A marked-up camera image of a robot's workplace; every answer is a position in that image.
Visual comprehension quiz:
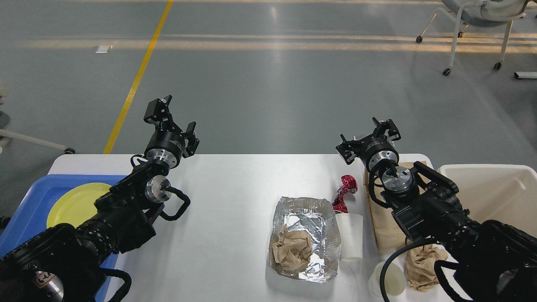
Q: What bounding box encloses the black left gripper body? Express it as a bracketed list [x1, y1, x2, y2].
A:
[144, 126, 186, 169]

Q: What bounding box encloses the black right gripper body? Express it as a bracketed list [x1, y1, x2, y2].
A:
[348, 135, 399, 172]

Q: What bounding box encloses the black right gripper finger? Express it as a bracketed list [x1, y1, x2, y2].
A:
[372, 118, 401, 143]
[336, 134, 360, 164]

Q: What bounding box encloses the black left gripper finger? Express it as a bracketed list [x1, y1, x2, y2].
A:
[143, 95, 173, 130]
[182, 122, 200, 158]

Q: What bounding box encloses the yellow plate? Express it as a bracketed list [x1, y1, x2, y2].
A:
[46, 183, 111, 228]

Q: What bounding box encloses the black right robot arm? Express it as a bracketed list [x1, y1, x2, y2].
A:
[336, 118, 537, 302]

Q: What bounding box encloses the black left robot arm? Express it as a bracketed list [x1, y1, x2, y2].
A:
[1, 95, 199, 302]

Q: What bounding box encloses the red snack wrapper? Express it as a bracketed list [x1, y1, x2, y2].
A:
[332, 174, 357, 214]

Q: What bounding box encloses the clear plastic cup lying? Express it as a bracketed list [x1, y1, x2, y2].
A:
[335, 213, 364, 263]

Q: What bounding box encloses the floor outlet plate left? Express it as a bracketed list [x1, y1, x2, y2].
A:
[94, 45, 113, 54]

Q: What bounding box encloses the brown paper bag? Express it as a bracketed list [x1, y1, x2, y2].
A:
[364, 170, 406, 252]

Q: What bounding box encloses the aluminium foil tray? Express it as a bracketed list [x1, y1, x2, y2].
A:
[267, 197, 341, 284]

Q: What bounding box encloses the crumpled brown paper ball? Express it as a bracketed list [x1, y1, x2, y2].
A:
[270, 225, 313, 273]

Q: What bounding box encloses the crumpled brown paper right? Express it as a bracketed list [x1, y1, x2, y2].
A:
[405, 244, 448, 292]

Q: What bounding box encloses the white paper cup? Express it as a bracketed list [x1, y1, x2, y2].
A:
[368, 262, 406, 299]

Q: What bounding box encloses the white plastic bin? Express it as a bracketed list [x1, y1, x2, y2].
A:
[438, 164, 537, 237]

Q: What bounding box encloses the white object far right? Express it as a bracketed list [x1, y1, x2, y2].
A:
[514, 71, 537, 80]

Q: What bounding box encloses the grey office chair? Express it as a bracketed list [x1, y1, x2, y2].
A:
[415, 0, 529, 76]

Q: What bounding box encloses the white chair base left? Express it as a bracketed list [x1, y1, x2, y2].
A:
[0, 80, 76, 155]

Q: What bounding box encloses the blue plastic tray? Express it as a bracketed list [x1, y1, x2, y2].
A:
[1, 174, 134, 302]

